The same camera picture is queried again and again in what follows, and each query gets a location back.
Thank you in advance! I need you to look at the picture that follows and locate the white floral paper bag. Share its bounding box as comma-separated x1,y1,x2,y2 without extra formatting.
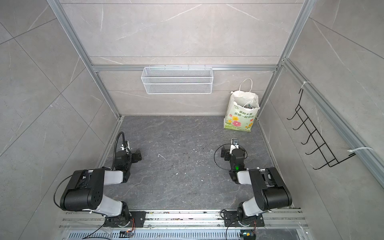
224,78,260,132

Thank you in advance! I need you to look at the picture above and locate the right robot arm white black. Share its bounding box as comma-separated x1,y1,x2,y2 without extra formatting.
220,144,293,226

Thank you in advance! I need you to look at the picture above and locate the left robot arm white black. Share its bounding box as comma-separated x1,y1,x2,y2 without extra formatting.
60,150,146,228

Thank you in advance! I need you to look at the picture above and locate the green circuit board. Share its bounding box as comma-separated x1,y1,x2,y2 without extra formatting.
240,230,256,240

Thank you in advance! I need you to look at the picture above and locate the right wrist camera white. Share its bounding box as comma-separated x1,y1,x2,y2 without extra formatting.
230,138,239,154

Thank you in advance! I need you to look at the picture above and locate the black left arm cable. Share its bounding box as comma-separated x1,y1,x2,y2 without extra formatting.
111,131,126,171

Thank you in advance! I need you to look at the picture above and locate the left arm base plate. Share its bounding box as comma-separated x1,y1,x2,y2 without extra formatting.
104,211,147,228

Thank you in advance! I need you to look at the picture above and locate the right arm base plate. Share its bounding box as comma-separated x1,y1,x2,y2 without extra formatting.
220,210,265,228

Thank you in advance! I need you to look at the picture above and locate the white wire mesh basket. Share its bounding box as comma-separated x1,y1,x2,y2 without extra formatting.
141,67,214,95

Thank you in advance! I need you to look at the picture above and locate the aluminium front rail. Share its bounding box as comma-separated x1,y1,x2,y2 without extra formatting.
58,209,310,231

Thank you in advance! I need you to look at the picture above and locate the black wire hook rack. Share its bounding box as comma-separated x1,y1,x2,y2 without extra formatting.
287,89,356,170

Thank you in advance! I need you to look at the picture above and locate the white cable tie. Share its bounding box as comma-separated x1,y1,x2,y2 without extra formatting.
347,147,374,153

